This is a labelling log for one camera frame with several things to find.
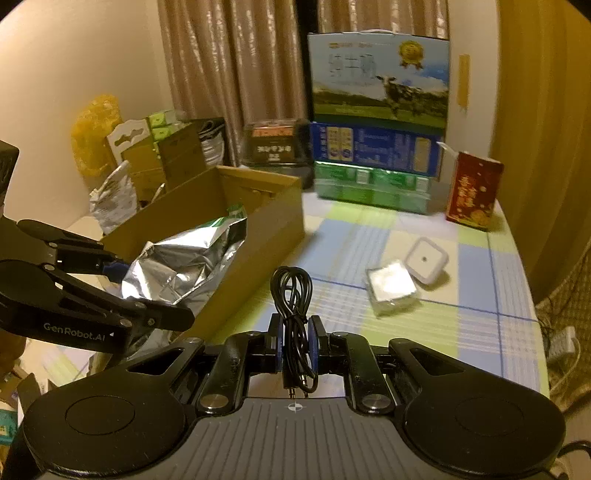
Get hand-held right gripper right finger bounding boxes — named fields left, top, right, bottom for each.
left=308, top=315, right=462, bottom=415

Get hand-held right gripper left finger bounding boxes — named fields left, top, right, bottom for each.
left=127, top=314, right=285, bottom=416

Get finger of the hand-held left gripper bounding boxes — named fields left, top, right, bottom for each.
left=18, top=220, right=126, bottom=279
left=0, top=260, right=195, bottom=332

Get black cable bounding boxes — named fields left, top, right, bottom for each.
left=270, top=266, right=319, bottom=398

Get silver foil bag green edge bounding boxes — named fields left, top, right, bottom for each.
left=117, top=215, right=250, bottom=363

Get brown cardboard box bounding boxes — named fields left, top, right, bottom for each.
left=99, top=165, right=305, bottom=333

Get checked cloth desktop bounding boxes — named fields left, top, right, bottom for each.
left=175, top=189, right=552, bottom=407

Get crumpled silver bag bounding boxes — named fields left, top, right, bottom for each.
left=89, top=161, right=139, bottom=234

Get pile of small cartons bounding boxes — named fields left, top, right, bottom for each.
left=0, top=339, right=100, bottom=446

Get clear container white content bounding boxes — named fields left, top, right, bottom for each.
left=365, top=258, right=421, bottom=317

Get white scalloped carton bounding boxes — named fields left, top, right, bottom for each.
left=106, top=119, right=153, bottom=162

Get brown cardboard carton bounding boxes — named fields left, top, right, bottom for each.
left=124, top=122, right=206, bottom=201

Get yellow plastic bag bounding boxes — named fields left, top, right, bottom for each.
left=71, top=93, right=123, bottom=176

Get white square lidded container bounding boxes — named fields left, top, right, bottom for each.
left=405, top=237, right=448, bottom=287

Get small green cartons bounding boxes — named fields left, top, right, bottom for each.
left=148, top=111, right=183, bottom=139

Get black white printed bag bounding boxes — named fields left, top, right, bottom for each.
left=198, top=117, right=227, bottom=167

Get green shrink-wrapped carton pack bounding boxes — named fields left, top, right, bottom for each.
left=313, top=161, right=432, bottom=215

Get black printed box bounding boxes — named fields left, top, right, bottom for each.
left=241, top=119, right=314, bottom=189

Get blue milk carton box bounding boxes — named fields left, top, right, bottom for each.
left=309, top=121, right=446, bottom=178

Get red gold-print box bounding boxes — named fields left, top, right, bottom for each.
left=445, top=152, right=504, bottom=232

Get brown curtain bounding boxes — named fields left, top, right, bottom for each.
left=157, top=0, right=451, bottom=167

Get cow print milk carton box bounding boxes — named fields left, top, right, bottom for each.
left=307, top=32, right=451, bottom=137

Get wooden door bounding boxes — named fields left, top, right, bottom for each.
left=487, top=0, right=591, bottom=301

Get white charger with cable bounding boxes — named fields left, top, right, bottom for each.
left=547, top=325, right=578, bottom=358

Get yellow wall strip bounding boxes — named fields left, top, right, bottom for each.
left=457, top=53, right=472, bottom=112

